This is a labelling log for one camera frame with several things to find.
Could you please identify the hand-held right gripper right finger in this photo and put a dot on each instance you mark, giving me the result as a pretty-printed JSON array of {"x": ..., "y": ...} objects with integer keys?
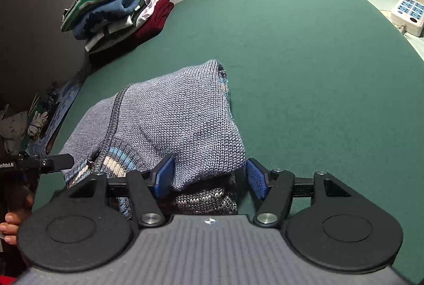
[{"x": 256, "y": 179}]

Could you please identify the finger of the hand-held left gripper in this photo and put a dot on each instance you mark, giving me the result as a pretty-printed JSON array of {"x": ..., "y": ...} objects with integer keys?
[{"x": 58, "y": 161}]

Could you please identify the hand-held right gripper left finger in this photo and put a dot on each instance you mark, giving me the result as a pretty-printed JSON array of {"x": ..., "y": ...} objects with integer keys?
[{"x": 164, "y": 177}]

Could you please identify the grey knit striped-trim sweater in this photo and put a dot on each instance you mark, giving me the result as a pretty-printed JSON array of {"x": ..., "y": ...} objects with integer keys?
[{"x": 185, "y": 126}]

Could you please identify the person's left hand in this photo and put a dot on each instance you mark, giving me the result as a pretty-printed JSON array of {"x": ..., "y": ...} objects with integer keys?
[{"x": 10, "y": 228}]

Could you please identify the white glove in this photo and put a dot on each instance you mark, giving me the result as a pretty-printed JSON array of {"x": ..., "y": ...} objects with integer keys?
[{"x": 38, "y": 122}]

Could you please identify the grey printed cloth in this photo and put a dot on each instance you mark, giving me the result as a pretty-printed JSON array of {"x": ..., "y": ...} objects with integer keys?
[{"x": 13, "y": 131}]

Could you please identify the blue white printed cloth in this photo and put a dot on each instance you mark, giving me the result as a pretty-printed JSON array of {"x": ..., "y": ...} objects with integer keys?
[{"x": 66, "y": 99}]

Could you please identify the person's red clothing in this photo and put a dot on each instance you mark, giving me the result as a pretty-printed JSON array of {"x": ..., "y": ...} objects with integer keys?
[{"x": 6, "y": 281}]

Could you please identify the white folded garment green trim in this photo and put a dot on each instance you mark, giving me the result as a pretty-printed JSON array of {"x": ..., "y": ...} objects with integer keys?
[{"x": 114, "y": 28}]

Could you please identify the dark red folded sweater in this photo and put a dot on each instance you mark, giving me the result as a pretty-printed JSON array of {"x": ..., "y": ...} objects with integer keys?
[{"x": 155, "y": 21}]

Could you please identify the blue patterned folded sweater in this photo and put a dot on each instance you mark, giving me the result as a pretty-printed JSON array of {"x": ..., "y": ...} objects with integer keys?
[{"x": 112, "y": 12}]

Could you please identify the white folded garment, dark stripe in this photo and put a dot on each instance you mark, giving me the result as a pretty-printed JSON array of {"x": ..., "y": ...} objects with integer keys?
[{"x": 149, "y": 8}]

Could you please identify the white power strip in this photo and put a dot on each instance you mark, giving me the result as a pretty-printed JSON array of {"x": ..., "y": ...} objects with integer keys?
[{"x": 409, "y": 15}]

